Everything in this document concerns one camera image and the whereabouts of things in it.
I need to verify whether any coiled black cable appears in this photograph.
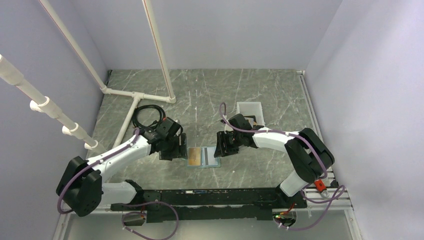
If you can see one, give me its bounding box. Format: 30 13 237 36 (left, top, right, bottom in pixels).
132 104 167 130

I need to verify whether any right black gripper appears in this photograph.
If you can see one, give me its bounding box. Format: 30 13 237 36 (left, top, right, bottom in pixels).
214 130 243 158

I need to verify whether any clear plastic bin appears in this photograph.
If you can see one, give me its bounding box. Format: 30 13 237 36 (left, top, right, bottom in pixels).
236 101 265 126

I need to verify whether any stack of credit cards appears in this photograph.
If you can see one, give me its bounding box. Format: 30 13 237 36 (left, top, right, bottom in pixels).
245 115 258 127

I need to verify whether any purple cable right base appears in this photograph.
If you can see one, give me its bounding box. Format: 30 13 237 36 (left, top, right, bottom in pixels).
273 185 346 232

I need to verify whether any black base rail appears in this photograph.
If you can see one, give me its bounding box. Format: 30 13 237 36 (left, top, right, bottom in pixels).
110 187 307 223

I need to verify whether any gold credit card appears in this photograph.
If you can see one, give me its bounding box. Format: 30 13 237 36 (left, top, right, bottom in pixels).
187 147 202 167

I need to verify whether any aluminium rail right side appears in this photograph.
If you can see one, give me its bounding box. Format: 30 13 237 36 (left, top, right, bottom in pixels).
296 70 353 211

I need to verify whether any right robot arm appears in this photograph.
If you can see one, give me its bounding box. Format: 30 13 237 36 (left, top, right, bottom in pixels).
214 102 335 208

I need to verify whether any green card holder wallet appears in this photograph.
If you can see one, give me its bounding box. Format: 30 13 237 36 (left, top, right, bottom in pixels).
186 146 221 168

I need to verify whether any white pvc pipe frame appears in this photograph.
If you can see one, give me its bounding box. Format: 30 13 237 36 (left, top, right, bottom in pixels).
0 0 177 154

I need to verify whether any purple cable base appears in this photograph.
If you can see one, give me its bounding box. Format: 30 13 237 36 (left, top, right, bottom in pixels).
121 199 182 240
273 185 346 232

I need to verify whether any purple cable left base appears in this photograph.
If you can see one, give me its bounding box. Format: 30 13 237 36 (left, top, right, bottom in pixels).
121 199 182 240

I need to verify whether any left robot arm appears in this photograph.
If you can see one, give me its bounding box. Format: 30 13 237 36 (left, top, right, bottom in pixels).
56 117 188 217

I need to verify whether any red handled adjustable wrench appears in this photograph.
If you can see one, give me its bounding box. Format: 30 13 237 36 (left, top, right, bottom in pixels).
314 179 329 198

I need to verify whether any white plain credit card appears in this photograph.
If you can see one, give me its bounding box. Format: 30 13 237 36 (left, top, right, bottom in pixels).
201 147 217 167

